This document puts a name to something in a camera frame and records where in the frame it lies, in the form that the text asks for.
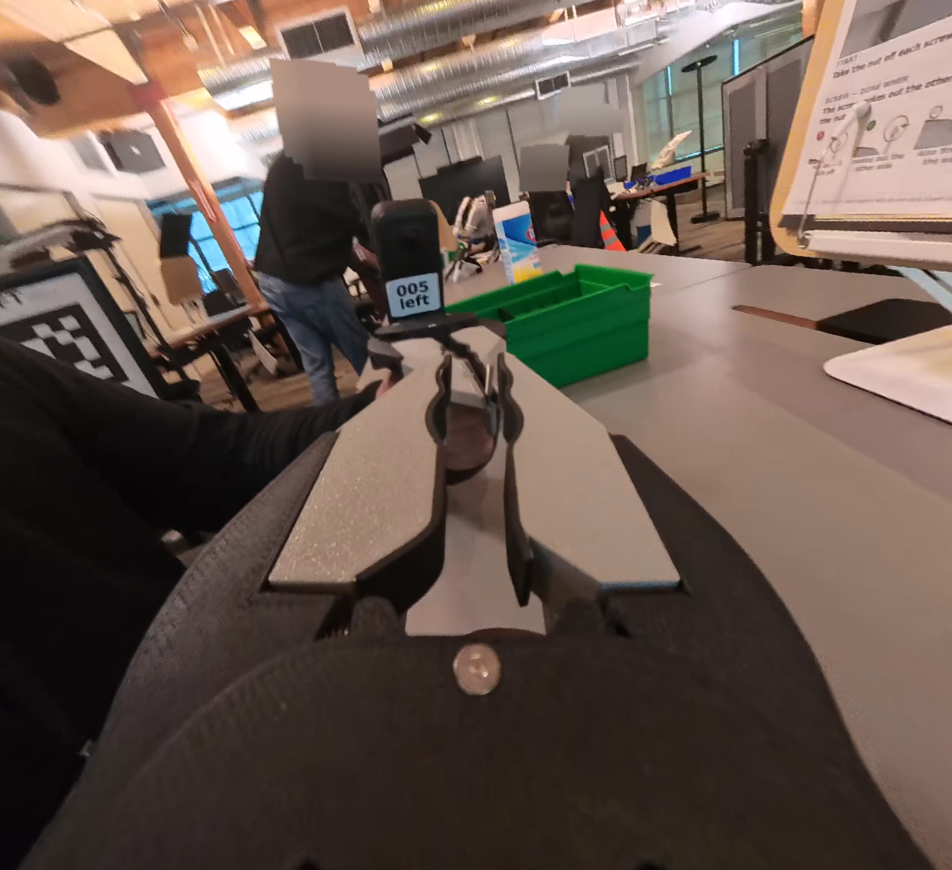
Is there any green plastic bin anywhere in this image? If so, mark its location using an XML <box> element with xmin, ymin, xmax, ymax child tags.
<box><xmin>445</xmin><ymin>264</ymin><xmax>654</xmax><ymax>389</ymax></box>

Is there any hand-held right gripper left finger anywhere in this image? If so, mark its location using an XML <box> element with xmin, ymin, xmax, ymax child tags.
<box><xmin>268</xmin><ymin>353</ymin><xmax>455</xmax><ymax>618</ymax></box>

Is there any wipes canister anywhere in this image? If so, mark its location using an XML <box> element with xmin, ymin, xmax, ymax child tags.
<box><xmin>494</xmin><ymin>208</ymin><xmax>544</xmax><ymax>285</ymax></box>

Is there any black pole stand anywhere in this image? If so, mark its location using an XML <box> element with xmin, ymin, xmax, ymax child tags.
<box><xmin>683</xmin><ymin>56</ymin><xmax>721</xmax><ymax>226</ymax></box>

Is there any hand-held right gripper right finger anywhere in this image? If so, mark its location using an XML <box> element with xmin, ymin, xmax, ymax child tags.
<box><xmin>495</xmin><ymin>353</ymin><xmax>683</xmax><ymax>629</ymax></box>

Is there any silver ceiling duct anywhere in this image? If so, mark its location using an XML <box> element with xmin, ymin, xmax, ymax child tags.
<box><xmin>199</xmin><ymin>0</ymin><xmax>808</xmax><ymax>114</ymax></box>

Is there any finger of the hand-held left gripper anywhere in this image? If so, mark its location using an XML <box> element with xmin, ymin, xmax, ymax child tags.
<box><xmin>402</xmin><ymin>338</ymin><xmax>450</xmax><ymax>390</ymax></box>
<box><xmin>450</xmin><ymin>326</ymin><xmax>508</xmax><ymax>411</ymax></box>

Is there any wooden top office desk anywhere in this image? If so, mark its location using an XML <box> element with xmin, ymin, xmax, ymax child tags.
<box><xmin>610</xmin><ymin>171</ymin><xmax>713</xmax><ymax>250</ymax></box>
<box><xmin>152</xmin><ymin>301</ymin><xmax>280</xmax><ymax>413</ymax></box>

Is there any wooden book stand white base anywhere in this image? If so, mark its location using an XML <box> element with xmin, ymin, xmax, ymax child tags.
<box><xmin>770</xmin><ymin>0</ymin><xmax>952</xmax><ymax>425</ymax></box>

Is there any white ceiling vent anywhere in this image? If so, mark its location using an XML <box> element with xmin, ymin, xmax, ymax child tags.
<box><xmin>277</xmin><ymin>9</ymin><xmax>359</xmax><ymax>62</ymax></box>

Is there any checkered marker board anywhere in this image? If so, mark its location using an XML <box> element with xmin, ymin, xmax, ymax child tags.
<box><xmin>0</xmin><ymin>256</ymin><xmax>165</xmax><ymax>399</ymax></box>

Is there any grey panel with silver frame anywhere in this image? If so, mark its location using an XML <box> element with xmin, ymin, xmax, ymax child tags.
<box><xmin>720</xmin><ymin>36</ymin><xmax>815</xmax><ymax>226</ymax></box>

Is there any person's left forearm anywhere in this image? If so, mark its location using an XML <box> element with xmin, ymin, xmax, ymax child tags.
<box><xmin>89</xmin><ymin>372</ymin><xmax>384</xmax><ymax>536</ymax></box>

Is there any black flat desk plate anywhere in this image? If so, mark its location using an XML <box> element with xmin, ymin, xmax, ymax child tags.
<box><xmin>817</xmin><ymin>299</ymin><xmax>952</xmax><ymax>345</ymax></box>

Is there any person's left hand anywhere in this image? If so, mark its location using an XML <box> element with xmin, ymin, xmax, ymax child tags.
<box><xmin>360</xmin><ymin>373</ymin><xmax>499</xmax><ymax>477</ymax></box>

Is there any printed instruction sheet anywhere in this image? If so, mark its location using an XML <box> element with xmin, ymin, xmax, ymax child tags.
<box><xmin>784</xmin><ymin>0</ymin><xmax>952</xmax><ymax>217</ymax></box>

